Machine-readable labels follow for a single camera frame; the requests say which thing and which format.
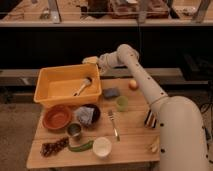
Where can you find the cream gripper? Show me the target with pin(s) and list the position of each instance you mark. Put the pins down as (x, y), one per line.
(90, 60)

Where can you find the dark grape bunch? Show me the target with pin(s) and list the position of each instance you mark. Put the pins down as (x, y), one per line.
(49, 149)

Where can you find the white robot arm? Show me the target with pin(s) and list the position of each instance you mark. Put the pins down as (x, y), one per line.
(183, 145)

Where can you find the blue sponge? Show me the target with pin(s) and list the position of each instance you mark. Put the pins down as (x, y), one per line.
(111, 93)

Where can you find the yellow plastic bin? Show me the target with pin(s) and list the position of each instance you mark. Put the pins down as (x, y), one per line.
(58, 85)

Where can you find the apple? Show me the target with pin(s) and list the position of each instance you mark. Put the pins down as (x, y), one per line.
(133, 84)

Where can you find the light green cup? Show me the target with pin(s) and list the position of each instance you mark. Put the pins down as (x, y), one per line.
(121, 103)

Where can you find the crumpled grey cloth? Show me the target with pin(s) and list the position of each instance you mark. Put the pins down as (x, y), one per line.
(84, 115)

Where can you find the metal fork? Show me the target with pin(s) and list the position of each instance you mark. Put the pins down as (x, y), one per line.
(111, 117)

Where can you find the orange ceramic plate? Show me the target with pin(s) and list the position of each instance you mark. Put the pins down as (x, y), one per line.
(57, 117)

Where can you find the small metal cup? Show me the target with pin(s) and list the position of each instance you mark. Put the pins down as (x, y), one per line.
(74, 130)

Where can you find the wooden table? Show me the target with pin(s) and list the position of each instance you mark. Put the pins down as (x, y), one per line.
(133, 146)

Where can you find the striped black white object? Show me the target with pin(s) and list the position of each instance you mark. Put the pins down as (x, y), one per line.
(150, 120)

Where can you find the white cup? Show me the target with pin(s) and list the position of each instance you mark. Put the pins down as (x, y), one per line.
(102, 147)

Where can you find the yellow banana toy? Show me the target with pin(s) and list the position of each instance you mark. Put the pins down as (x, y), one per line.
(154, 146)

